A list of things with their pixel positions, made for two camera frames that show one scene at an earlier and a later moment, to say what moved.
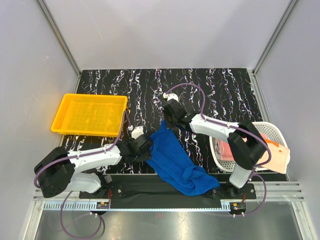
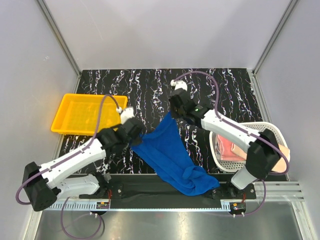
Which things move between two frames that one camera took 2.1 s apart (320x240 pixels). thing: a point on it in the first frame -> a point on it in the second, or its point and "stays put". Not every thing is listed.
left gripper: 145,157 -> 137,137
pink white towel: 224,150 stays put
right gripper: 170,125 -> 172,104
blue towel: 171,162 stays put
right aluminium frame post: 290,6 stays put
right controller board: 237,206 stays put
